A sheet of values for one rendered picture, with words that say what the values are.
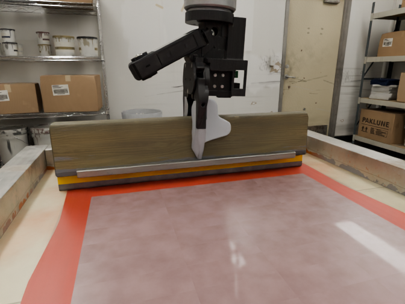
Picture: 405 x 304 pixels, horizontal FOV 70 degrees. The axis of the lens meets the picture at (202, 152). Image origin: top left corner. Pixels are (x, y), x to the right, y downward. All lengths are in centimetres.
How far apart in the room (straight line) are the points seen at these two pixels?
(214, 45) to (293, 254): 30
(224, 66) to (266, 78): 371
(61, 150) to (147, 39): 329
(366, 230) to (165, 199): 24
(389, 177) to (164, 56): 37
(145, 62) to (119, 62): 323
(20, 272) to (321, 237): 29
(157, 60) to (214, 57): 9
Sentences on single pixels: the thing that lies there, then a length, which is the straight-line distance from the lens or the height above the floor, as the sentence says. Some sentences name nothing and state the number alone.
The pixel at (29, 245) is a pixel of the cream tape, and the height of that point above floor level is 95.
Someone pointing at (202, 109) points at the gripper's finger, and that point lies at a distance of 41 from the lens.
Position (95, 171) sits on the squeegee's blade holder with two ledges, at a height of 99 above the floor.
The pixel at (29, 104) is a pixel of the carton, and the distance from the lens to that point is 334.
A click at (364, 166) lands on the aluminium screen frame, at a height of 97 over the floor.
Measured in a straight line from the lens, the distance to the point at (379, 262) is 33.
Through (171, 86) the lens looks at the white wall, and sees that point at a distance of 371.
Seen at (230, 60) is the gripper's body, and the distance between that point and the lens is 43.
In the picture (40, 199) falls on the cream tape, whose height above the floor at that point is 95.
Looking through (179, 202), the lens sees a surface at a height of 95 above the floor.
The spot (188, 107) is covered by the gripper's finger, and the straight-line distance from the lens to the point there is 46.
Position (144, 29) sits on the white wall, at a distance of 369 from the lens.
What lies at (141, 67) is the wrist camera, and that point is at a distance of 42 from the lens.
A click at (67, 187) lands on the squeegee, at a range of 47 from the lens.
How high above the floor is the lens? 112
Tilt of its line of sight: 16 degrees down
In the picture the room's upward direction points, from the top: straight up
